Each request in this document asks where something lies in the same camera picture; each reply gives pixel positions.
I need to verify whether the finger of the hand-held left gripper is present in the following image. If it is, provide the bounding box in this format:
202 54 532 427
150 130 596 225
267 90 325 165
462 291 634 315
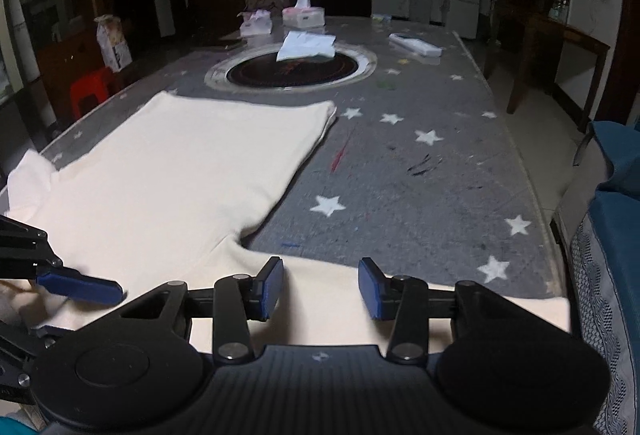
0 214 125 307
0 321 57 404

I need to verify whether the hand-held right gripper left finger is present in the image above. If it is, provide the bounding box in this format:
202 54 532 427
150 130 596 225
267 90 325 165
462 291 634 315
117 256 285 364

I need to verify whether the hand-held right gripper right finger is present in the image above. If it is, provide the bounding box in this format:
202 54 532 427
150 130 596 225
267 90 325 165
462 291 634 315
357 257 521 364

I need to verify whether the cream long-sleeve garment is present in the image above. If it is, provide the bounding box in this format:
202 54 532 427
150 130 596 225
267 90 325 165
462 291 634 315
0 91 572 349

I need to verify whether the grey star-print table cover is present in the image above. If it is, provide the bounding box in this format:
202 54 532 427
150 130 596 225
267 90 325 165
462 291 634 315
0 15 572 351

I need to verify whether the red plastic stool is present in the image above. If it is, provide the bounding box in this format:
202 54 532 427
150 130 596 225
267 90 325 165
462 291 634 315
70 66 121 121

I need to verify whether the round black built-in cooktop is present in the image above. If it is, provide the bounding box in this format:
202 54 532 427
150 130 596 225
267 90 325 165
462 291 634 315
205 42 377 90

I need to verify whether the printed paper bag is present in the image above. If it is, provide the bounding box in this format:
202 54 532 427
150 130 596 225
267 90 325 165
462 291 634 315
95 14 133 73

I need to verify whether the white tissue sheet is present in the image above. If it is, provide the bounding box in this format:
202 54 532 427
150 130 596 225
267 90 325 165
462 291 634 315
276 31 337 63

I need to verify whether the white remote control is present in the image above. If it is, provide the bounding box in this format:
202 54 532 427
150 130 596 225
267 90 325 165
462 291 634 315
389 33 443 58

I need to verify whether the blue covered sofa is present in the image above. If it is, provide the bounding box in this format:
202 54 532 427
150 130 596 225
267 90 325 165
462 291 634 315
550 120 640 435

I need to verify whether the dark wooden shelf cabinet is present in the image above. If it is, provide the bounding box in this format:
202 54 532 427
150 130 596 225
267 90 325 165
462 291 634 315
0 0 101 116

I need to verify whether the white tissue pack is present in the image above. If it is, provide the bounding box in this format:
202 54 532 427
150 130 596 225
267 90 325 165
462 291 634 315
239 9 273 37

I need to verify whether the pink tissue box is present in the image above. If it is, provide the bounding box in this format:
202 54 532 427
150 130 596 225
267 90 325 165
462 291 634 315
282 0 325 27

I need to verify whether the dark wooden side table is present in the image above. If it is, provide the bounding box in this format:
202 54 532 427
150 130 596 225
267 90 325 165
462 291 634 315
492 0 612 133

